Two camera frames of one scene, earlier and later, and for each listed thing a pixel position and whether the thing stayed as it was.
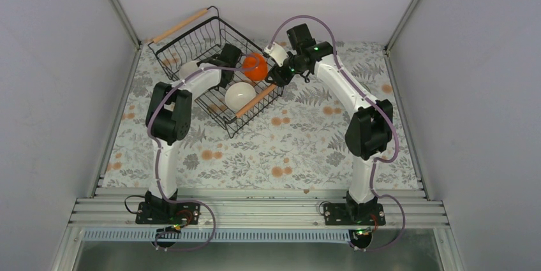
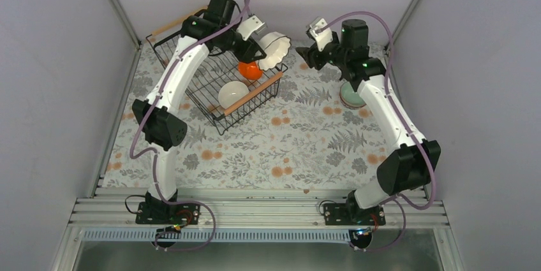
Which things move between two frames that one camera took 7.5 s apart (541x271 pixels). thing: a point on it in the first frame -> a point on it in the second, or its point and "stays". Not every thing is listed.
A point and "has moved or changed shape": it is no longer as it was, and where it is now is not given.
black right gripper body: [278, 76] -> [318, 64]
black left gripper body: [231, 79] -> [224, 44]
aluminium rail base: [261, 214] stays
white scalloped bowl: [187, 68] has moved or changed shape
